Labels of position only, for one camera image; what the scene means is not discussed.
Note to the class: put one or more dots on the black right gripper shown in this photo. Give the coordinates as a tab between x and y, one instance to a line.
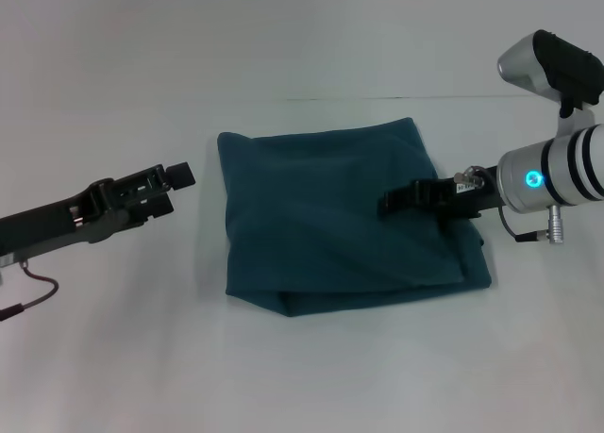
476	194

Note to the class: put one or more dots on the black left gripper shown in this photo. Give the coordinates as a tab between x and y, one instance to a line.
52	221

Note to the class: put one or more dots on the blue teal shirt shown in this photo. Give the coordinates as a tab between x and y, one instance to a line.
340	216

